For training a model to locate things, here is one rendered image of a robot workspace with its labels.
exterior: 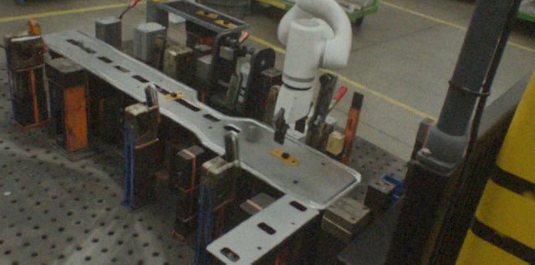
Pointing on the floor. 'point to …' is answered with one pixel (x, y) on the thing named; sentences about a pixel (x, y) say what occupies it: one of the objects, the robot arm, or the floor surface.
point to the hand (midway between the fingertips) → (289, 134)
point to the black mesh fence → (483, 157)
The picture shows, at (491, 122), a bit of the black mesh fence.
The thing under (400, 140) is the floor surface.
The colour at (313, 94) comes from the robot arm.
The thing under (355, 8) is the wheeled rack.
